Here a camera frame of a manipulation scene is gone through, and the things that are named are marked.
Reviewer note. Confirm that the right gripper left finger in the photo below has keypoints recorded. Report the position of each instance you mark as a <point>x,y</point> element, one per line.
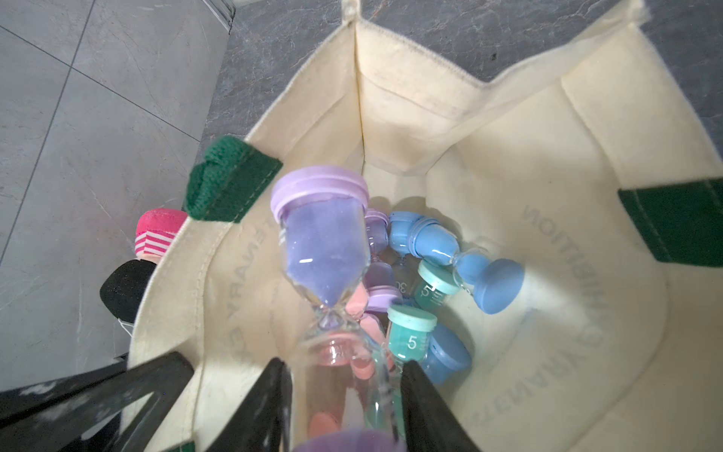
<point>262,422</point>

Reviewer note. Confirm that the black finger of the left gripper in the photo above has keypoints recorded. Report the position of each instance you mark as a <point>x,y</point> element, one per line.
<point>51,415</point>

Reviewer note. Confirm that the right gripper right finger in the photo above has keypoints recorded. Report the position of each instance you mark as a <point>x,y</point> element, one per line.
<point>429,423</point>

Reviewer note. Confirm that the blue hourglass pile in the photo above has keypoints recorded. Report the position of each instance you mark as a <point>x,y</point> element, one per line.
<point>446,355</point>

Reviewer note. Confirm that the purple hourglass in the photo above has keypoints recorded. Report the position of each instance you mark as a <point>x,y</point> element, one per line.
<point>325,254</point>
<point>379,272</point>

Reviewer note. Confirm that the teal hourglass pile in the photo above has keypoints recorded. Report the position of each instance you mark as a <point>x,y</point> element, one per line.
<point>409,331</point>

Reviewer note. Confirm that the pink hourglass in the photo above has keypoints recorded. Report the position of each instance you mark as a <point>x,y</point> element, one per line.
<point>351,378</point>

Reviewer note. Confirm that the cream canvas tote bag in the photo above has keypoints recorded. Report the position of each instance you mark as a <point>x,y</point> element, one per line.
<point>585,163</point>

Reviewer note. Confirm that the teal green hourglass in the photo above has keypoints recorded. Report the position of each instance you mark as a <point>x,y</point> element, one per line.
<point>433,287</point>

